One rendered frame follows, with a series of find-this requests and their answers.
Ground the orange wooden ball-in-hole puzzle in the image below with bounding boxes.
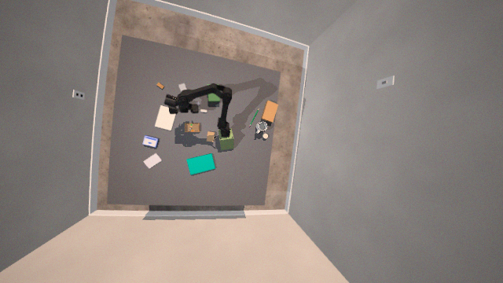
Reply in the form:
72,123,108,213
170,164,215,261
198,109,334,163
185,123,200,132

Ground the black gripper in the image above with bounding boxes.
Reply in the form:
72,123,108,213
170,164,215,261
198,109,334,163
168,105,199,114

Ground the teal flat box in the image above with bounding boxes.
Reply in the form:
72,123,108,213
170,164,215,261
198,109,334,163
187,153,215,175

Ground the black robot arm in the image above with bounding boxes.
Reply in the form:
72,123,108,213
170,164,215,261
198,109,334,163
164,83,232,137

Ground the blue and white cardboard box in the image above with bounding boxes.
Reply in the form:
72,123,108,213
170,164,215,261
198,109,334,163
142,135,159,147

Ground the pale pink flat slab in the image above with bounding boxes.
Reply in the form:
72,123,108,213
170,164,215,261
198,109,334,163
144,153,161,168

